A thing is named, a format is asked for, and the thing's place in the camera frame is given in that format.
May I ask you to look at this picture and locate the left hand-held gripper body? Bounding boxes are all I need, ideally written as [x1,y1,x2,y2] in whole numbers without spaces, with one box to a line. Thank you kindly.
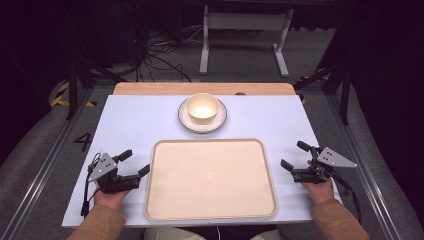
[87,152,141,195]

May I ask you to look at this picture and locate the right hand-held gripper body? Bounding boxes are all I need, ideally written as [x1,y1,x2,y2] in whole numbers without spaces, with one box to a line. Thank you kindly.
[291,146,358,185]

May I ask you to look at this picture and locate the person's left hand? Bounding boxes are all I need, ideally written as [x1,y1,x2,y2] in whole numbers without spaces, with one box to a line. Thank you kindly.
[93,187,132,212]

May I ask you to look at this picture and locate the person's right hand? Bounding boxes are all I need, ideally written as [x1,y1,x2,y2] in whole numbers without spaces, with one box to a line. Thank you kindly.
[300,159,335,206]

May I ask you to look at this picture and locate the white table mat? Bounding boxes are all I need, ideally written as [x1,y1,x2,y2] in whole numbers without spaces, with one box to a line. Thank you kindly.
[61,94,343,229]

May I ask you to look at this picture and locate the cream plate with dark rim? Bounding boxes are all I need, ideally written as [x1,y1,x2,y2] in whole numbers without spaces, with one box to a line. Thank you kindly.
[177,97,228,135]

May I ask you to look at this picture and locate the beige rectangular tray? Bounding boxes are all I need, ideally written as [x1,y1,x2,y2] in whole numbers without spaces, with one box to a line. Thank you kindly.
[143,138,279,222]

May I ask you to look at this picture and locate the person's legs in light trousers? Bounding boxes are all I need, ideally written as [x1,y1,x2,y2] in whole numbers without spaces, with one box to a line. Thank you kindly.
[142,225,285,240]

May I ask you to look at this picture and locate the black tripod stand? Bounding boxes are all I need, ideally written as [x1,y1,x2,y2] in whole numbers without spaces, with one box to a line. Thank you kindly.
[62,46,128,122]
[293,56,355,126]

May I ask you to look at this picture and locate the cream bowl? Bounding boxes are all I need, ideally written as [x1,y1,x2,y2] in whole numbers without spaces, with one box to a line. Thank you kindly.
[185,92,221,126]

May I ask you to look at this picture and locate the yellow black hazard tape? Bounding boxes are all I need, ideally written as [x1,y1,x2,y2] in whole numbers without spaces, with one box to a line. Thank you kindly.
[49,80,98,109]

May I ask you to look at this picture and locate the white metal stand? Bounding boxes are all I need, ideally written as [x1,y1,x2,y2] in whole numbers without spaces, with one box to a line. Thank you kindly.
[198,4,296,79]

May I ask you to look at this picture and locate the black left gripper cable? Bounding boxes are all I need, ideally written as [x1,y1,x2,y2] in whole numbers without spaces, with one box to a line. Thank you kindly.
[80,152,102,218]

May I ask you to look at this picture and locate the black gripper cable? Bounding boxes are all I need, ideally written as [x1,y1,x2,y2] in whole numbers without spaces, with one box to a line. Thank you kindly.
[324,168,363,224]
[80,152,102,218]

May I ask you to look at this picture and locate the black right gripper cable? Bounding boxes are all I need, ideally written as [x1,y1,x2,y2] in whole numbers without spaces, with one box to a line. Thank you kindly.
[324,168,363,224]

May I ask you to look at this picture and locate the aluminium floor rail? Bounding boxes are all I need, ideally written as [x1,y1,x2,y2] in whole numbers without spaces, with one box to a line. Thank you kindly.
[0,87,98,240]
[323,93,406,240]

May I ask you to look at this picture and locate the tangle of black floor cables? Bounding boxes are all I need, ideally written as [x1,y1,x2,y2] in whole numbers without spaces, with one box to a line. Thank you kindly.
[132,24,204,83]

